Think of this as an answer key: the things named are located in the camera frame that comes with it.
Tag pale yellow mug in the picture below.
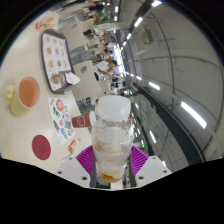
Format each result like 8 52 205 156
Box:
4 75 41 118

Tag clear plastic food bag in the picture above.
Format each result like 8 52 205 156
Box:
34 11 59 31

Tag red paper cup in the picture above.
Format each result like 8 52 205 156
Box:
71 112 98 129

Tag ceiling strip lights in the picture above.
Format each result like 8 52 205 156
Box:
113 0 208 168

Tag ceiling air conditioner unit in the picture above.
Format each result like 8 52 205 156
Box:
141 29 155 45

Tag colourful printed leaflet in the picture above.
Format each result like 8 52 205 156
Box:
47 96 76 146

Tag white paper napkin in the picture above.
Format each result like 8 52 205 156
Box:
64 72 81 86

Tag flat round red coaster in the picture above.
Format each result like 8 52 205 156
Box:
31 134 52 161

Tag small red sauce packet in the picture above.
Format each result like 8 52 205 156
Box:
68 139 78 154

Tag person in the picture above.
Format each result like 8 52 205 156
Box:
94 59 118 76

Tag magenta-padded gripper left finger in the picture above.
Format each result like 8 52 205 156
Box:
55 144 98 188

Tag beige plastic chair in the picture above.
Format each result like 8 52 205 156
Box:
72 60 103 101
61 19 89 51

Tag clear plastic drink bottle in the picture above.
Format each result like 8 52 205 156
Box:
90 95 135 183

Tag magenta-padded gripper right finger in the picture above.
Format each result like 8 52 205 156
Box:
127 145 173 188

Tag dark food tray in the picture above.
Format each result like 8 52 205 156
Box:
40 29 78 94

